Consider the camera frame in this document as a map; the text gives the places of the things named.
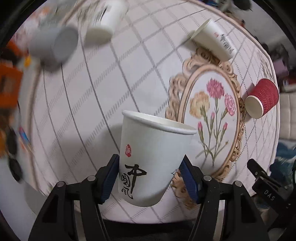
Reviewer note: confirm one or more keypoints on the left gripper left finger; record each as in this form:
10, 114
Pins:
56, 219

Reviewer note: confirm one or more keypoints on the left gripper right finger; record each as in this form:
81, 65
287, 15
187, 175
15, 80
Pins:
242, 220

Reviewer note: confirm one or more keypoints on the white paper cup calligraphy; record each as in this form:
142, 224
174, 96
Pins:
151, 151

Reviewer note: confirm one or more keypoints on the red ribbed paper cup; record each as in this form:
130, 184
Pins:
263, 97

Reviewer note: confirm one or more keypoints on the white paper cup centre back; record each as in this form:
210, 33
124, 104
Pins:
210, 36

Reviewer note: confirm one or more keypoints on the white paper cup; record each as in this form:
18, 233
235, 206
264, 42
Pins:
210, 36
105, 17

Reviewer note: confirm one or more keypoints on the white paper cup far left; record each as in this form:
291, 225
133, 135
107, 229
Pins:
105, 17

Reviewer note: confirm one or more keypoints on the blue denim clothing pile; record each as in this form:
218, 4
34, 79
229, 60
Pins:
281, 168

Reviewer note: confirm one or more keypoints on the black round lid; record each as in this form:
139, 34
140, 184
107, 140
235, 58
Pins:
15, 169

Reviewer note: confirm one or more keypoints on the floral diamond pattern tablecloth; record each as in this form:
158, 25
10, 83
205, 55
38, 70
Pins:
152, 66

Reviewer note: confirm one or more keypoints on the orange box on table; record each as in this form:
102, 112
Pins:
10, 86

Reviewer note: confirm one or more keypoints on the grey ribbed mug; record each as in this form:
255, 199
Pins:
54, 46

